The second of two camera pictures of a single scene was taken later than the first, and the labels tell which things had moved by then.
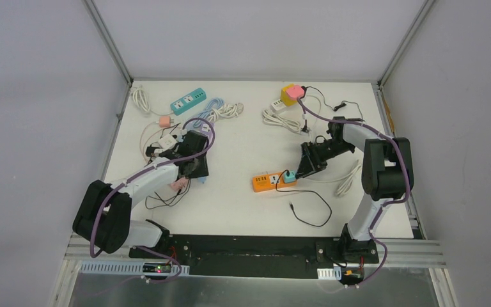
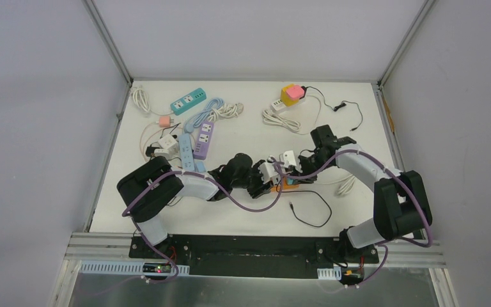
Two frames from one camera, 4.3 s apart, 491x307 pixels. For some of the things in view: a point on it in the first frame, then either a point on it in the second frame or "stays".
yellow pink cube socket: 290,93 stays
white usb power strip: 277,105 stays
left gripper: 171,153 -> 256,186
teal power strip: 183,105 stays
